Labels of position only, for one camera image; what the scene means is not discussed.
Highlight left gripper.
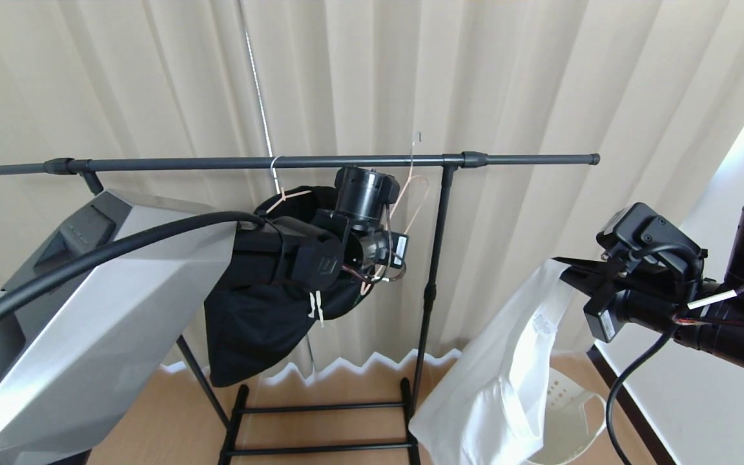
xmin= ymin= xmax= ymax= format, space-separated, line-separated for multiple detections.
xmin=377 ymin=231 xmax=410 ymax=272

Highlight white garment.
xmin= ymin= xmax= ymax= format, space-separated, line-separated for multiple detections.
xmin=409 ymin=258 xmax=581 ymax=465

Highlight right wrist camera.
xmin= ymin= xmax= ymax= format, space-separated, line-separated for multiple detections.
xmin=597 ymin=203 xmax=707 ymax=280

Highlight black cable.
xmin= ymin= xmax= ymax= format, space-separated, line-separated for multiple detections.
xmin=0 ymin=211 xmax=266 ymax=346
xmin=606 ymin=244 xmax=703 ymax=465

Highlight beige curtain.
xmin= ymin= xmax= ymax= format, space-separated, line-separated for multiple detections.
xmin=0 ymin=0 xmax=744 ymax=382

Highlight pink clothes hanger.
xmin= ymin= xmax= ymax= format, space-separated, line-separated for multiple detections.
xmin=359 ymin=132 xmax=429 ymax=298
xmin=262 ymin=157 xmax=313 ymax=217

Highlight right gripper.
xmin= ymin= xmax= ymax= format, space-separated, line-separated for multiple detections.
xmin=583 ymin=287 xmax=690 ymax=344

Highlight black shorts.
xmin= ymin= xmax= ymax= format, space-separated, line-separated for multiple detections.
xmin=204 ymin=186 xmax=376 ymax=388

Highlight black clothes rack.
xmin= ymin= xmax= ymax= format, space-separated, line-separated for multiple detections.
xmin=0 ymin=152 xmax=601 ymax=465

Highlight white laundry basket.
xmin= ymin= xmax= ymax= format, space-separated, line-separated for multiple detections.
xmin=527 ymin=368 xmax=607 ymax=465

